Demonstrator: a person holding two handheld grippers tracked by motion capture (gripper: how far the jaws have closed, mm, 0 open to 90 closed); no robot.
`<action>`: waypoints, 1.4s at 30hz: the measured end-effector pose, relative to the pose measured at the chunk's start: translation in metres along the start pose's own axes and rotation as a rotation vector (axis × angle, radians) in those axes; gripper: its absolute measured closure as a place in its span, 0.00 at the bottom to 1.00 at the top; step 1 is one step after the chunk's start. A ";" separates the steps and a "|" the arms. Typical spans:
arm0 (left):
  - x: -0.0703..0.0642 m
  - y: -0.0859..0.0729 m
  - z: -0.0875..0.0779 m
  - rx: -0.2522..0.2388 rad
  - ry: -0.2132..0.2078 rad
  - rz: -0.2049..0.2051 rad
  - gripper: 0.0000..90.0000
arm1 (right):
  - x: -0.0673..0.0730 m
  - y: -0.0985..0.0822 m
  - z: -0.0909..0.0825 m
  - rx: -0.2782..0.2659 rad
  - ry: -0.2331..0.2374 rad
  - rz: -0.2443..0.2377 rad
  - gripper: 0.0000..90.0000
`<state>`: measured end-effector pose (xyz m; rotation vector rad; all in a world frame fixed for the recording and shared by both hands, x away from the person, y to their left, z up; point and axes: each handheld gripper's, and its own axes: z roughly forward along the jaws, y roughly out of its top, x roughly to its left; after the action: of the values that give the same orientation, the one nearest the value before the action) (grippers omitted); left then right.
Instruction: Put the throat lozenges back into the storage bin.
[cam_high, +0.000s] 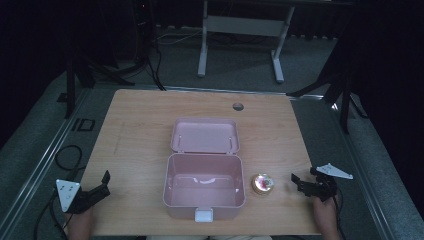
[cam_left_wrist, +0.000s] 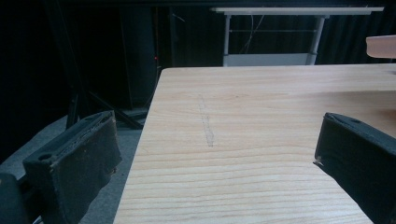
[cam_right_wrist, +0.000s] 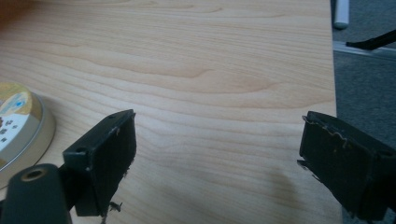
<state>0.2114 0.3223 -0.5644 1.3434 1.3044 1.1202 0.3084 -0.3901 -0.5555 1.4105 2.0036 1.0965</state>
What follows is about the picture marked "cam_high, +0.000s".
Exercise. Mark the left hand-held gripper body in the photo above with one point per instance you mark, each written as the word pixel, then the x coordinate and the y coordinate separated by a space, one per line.
pixel 79 199

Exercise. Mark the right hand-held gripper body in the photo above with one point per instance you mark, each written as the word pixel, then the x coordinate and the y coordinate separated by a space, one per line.
pixel 322 185

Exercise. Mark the pink plastic storage box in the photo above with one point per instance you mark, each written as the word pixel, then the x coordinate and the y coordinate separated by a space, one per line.
pixel 204 186

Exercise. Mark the person's left hand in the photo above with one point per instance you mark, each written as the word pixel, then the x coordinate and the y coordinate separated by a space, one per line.
pixel 80 218

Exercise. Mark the person's right hand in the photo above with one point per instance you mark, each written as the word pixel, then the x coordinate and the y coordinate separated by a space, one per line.
pixel 325 210

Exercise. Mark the black metal stand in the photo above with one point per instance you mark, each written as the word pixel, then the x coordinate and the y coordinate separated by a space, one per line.
pixel 336 90
pixel 80 76

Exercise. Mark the person's light clothing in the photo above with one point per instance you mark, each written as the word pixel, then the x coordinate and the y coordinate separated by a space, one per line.
pixel 206 238

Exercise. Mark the dark computer tower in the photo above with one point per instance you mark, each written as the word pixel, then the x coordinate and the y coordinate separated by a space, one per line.
pixel 143 26

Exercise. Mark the metal floor rail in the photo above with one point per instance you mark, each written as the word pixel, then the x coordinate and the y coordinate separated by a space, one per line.
pixel 43 160
pixel 360 166

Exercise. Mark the white desk frame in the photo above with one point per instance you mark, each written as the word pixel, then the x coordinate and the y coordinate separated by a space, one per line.
pixel 245 26

